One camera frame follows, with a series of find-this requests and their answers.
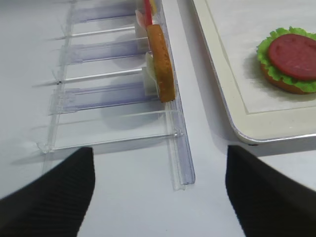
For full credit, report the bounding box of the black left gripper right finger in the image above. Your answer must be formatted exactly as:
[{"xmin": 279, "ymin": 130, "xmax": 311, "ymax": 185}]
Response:
[{"xmin": 225, "ymin": 145, "xmax": 316, "ymax": 237}]

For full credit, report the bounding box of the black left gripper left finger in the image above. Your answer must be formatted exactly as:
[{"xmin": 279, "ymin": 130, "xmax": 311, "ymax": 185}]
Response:
[{"xmin": 0, "ymin": 147, "xmax": 95, "ymax": 237}]

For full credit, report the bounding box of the green lettuce on tray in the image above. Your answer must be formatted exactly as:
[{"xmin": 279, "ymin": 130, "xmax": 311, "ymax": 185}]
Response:
[{"xmin": 257, "ymin": 27, "xmax": 316, "ymax": 93}]

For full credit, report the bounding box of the red tomato slice on tray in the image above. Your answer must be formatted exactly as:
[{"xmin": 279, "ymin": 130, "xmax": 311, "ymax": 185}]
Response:
[{"xmin": 268, "ymin": 34, "xmax": 316, "ymax": 81}]

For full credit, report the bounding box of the brown bread bun top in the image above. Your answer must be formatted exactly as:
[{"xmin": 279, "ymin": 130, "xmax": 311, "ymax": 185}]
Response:
[{"xmin": 147, "ymin": 25, "xmax": 176, "ymax": 103}]

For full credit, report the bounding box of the red tomato slice in rack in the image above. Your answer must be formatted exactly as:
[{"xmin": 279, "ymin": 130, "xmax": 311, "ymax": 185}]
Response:
[{"xmin": 144, "ymin": 0, "xmax": 153, "ymax": 26}]

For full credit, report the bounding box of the yellow cheese slice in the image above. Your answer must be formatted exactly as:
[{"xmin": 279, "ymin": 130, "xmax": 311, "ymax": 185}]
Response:
[{"xmin": 149, "ymin": 0, "xmax": 158, "ymax": 15}]

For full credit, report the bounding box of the cream metal tray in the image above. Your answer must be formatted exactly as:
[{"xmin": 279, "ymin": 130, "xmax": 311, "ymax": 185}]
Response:
[{"xmin": 193, "ymin": 0, "xmax": 316, "ymax": 144}]

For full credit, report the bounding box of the bottom bun on tray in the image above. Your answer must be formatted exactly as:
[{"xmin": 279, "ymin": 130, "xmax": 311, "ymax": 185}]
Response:
[{"xmin": 260, "ymin": 64, "xmax": 313, "ymax": 95}]

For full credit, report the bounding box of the clear acrylic left rack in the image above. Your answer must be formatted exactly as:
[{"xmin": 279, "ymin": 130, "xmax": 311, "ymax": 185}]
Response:
[{"xmin": 34, "ymin": 0, "xmax": 196, "ymax": 190}]

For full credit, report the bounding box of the white tray liner paper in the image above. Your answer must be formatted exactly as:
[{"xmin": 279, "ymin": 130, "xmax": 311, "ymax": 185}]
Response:
[{"xmin": 207, "ymin": 0, "xmax": 316, "ymax": 114}]

